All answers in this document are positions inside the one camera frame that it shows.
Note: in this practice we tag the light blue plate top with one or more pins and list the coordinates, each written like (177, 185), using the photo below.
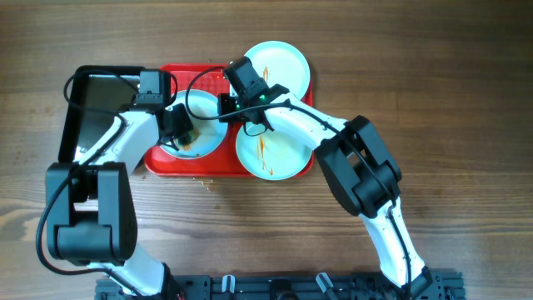
(281, 63)

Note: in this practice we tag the red plastic tray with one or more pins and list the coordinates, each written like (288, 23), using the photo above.
(223, 162)

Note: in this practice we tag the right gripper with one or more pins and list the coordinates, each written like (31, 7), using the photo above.
(226, 114)

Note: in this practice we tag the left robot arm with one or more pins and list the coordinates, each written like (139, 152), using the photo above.
(89, 223)

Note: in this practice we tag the black rectangular tray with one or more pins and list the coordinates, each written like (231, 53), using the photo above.
(95, 86)

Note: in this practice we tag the light blue plate bottom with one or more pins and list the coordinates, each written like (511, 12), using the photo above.
(271, 155)

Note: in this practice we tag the light blue plate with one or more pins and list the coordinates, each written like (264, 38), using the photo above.
(281, 63)
(207, 136)
(271, 155)

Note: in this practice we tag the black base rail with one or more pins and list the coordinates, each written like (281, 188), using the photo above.
(434, 284)

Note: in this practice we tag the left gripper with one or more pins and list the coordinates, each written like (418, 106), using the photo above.
(179, 112)

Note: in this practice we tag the green yellow sponge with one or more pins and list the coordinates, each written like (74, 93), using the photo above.
(186, 140)

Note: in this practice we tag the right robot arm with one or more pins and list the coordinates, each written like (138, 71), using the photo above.
(359, 169)

